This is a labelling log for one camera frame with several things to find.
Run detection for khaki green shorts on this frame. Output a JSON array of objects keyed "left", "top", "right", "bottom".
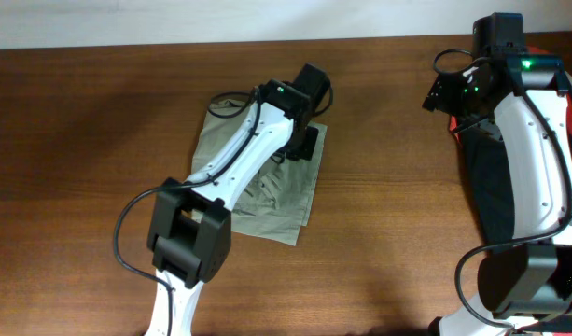
[{"left": 191, "top": 98, "right": 328, "bottom": 245}]

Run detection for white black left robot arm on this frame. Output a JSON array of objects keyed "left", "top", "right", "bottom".
[{"left": 146, "top": 63, "right": 332, "bottom": 335}]

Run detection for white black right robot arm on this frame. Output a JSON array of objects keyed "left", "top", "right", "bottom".
[{"left": 424, "top": 13, "right": 572, "bottom": 336}]

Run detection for black garment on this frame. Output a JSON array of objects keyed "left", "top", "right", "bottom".
[{"left": 459, "top": 129, "right": 515, "bottom": 244}]

